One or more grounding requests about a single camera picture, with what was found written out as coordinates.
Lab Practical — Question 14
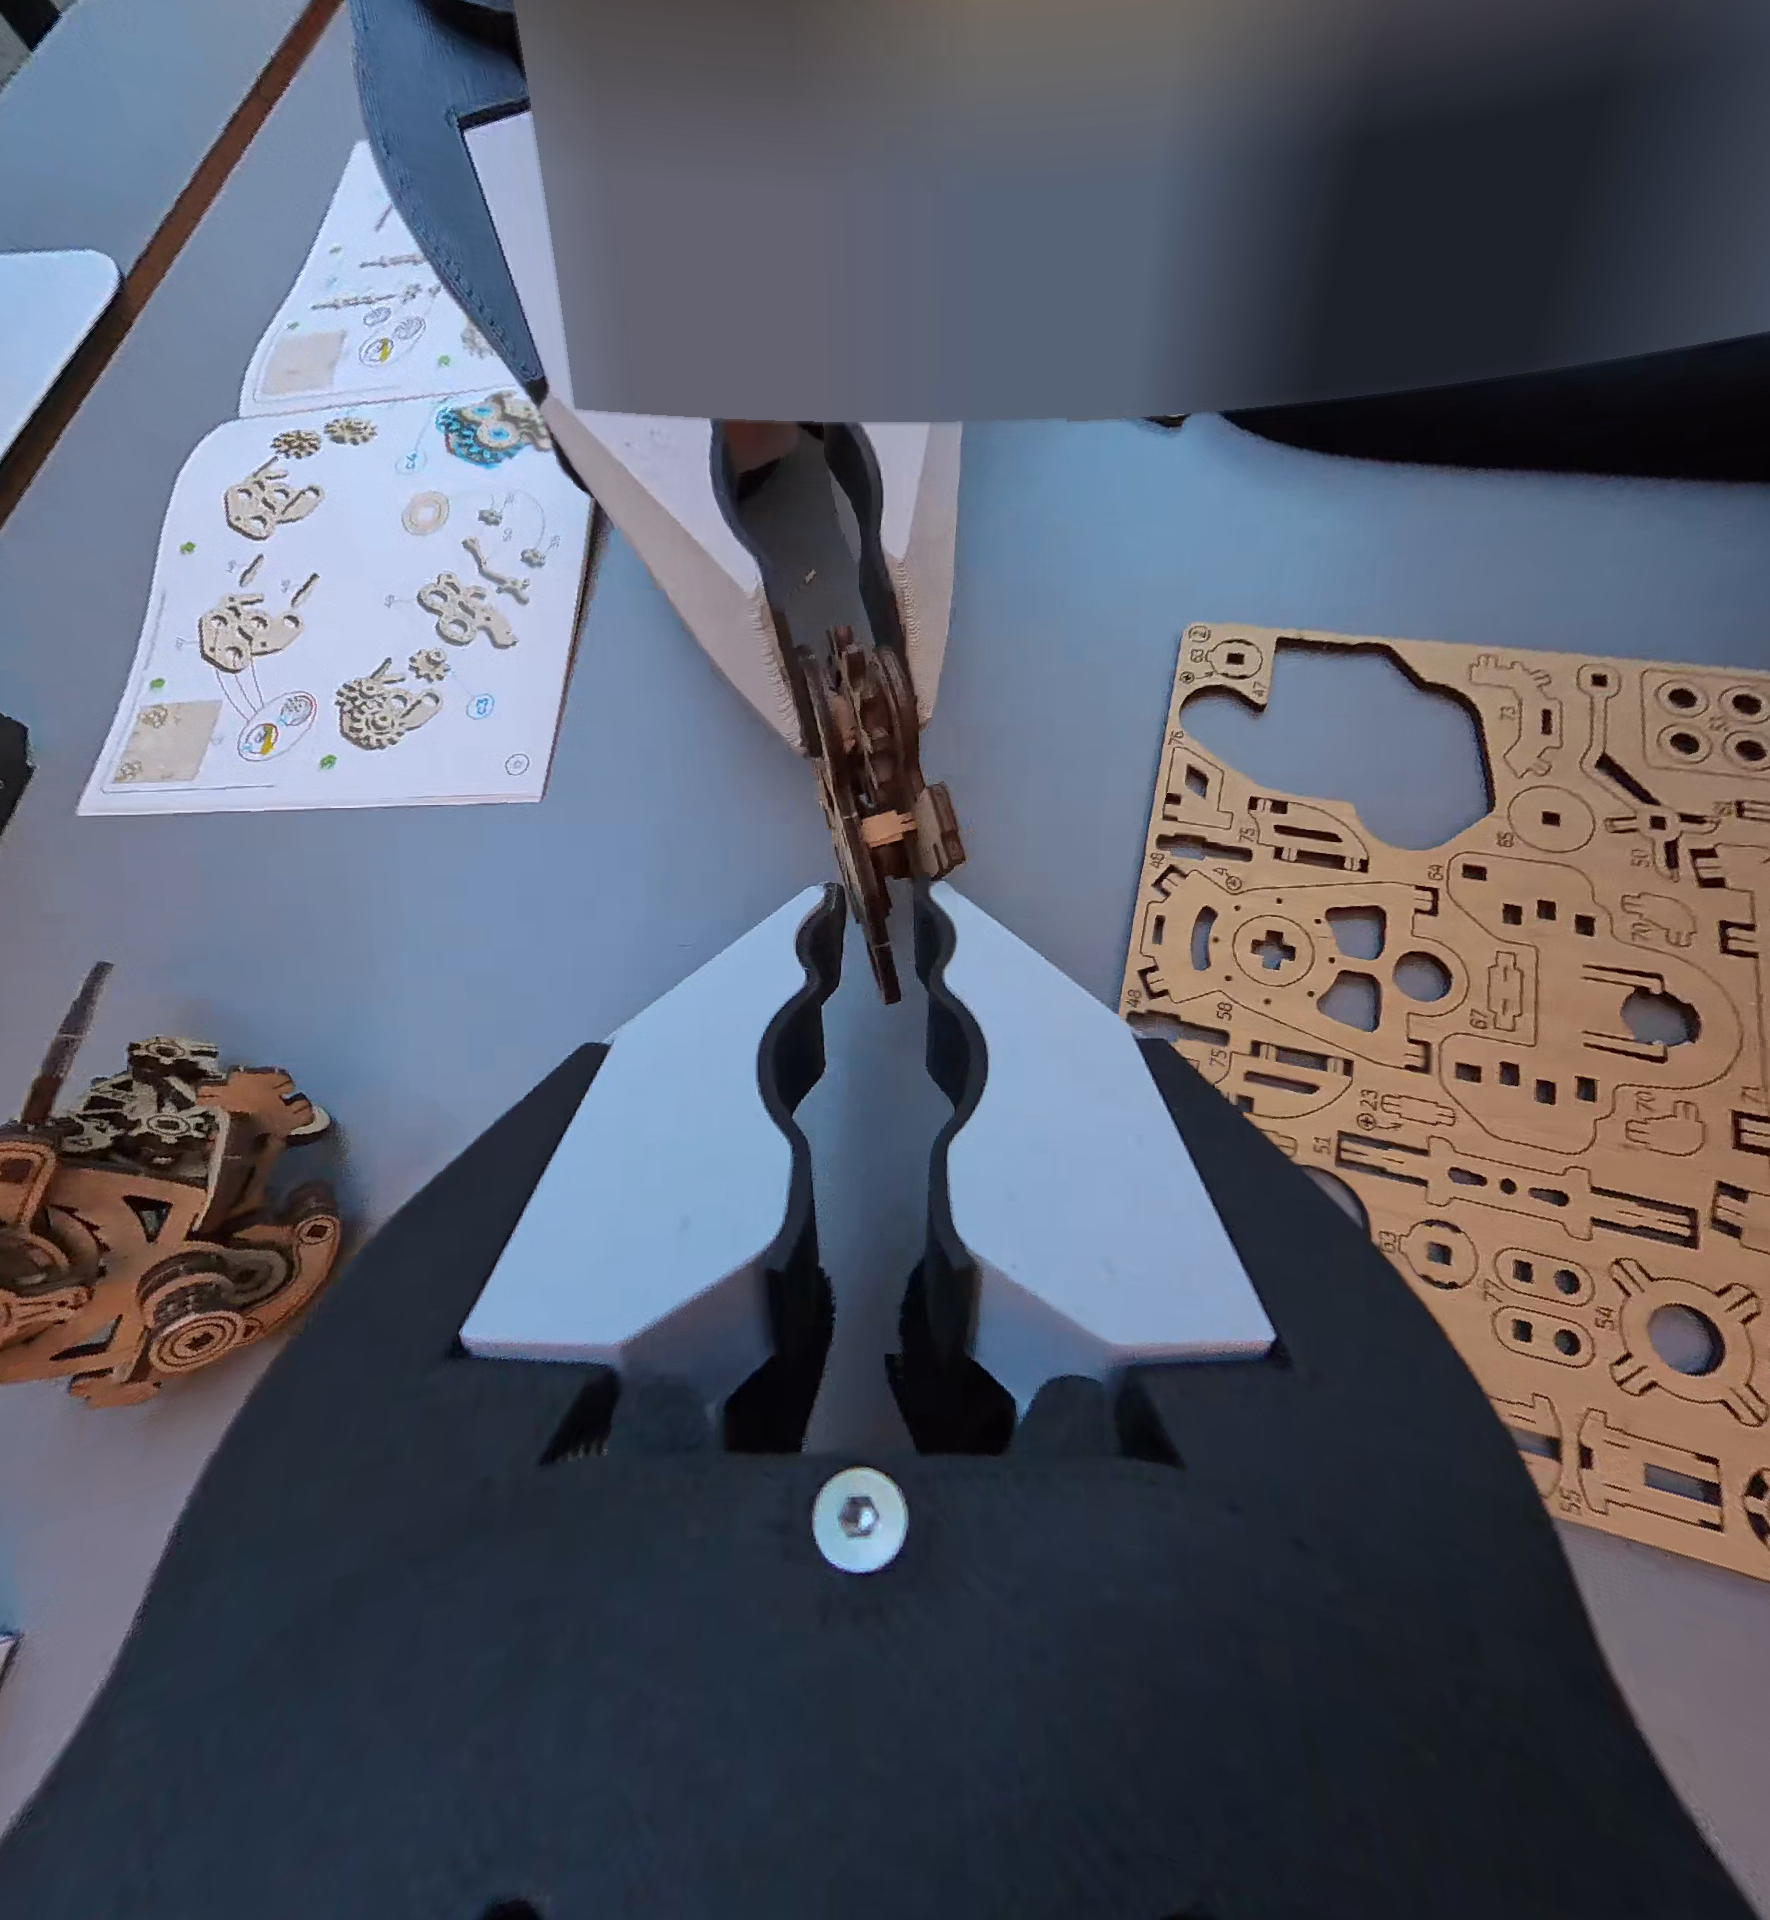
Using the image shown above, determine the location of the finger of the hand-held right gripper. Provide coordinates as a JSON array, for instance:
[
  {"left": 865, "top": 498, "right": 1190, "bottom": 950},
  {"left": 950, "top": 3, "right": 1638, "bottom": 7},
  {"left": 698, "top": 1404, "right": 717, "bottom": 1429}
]
[
  {"left": 461, "top": 107, "right": 865, "bottom": 752},
  {"left": 832, "top": 424, "right": 963, "bottom": 709}
]

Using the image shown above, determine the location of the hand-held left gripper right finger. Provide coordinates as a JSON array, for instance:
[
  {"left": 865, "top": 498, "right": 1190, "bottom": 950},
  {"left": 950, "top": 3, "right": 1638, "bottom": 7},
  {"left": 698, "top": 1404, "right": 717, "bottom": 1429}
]
[{"left": 885, "top": 882, "right": 1276, "bottom": 1454}]

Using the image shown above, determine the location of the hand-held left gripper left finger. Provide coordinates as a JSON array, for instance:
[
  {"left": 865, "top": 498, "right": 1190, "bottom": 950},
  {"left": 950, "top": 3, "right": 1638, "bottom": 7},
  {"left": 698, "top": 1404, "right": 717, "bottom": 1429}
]
[{"left": 461, "top": 882, "right": 845, "bottom": 1454}]

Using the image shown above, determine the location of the wooden three-ring plate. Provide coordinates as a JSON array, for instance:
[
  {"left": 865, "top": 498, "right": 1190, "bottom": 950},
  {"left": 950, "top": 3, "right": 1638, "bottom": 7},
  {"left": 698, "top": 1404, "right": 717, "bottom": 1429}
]
[{"left": 825, "top": 661, "right": 964, "bottom": 902}]

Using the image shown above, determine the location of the wooden gear assembly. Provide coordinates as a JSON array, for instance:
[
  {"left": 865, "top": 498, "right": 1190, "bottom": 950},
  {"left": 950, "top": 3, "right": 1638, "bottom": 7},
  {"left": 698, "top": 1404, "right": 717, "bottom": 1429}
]
[{"left": 802, "top": 628, "right": 924, "bottom": 1006}]

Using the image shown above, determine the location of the white instruction booklet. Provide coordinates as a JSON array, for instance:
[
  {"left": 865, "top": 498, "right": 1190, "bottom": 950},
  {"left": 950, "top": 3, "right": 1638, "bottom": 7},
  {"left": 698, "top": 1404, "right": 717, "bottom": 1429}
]
[{"left": 75, "top": 142, "right": 597, "bottom": 815}]

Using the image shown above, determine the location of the laser-cut wooden parts sheet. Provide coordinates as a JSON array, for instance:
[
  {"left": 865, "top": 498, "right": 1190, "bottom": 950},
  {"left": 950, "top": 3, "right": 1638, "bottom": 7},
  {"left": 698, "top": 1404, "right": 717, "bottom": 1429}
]
[{"left": 1119, "top": 620, "right": 1770, "bottom": 1606}]

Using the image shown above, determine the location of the white stand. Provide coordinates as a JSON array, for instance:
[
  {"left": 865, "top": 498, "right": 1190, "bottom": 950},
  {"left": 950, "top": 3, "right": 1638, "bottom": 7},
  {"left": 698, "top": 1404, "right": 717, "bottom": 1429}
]
[{"left": 0, "top": 246, "right": 122, "bottom": 573}]

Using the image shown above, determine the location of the partly built wooden model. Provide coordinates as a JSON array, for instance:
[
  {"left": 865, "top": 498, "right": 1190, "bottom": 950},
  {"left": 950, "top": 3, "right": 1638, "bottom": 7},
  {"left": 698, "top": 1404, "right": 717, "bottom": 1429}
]
[{"left": 0, "top": 959, "right": 344, "bottom": 1430}]

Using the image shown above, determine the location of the black padded cushion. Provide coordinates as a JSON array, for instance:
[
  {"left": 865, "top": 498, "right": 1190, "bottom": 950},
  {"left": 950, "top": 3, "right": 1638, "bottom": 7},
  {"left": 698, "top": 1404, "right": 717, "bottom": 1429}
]
[{"left": 1145, "top": 316, "right": 1770, "bottom": 484}]

